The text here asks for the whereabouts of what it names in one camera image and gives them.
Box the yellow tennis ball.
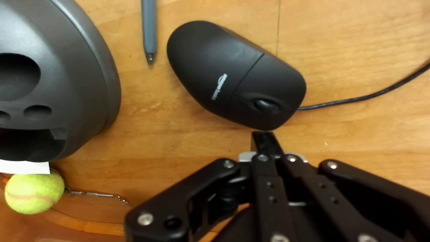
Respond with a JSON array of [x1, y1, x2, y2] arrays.
[[3, 169, 67, 216]]

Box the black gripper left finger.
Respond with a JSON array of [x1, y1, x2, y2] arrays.
[[124, 130, 291, 242]]

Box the black computer mouse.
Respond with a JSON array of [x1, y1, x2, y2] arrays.
[[166, 18, 309, 131]]

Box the grey round device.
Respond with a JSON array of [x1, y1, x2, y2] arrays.
[[0, 0, 123, 164]]

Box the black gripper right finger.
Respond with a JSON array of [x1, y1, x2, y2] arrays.
[[268, 130, 430, 242]]

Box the grey pen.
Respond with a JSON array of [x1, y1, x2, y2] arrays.
[[140, 0, 159, 64]]

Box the black mouse cable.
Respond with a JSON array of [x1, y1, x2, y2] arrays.
[[297, 59, 430, 111]]

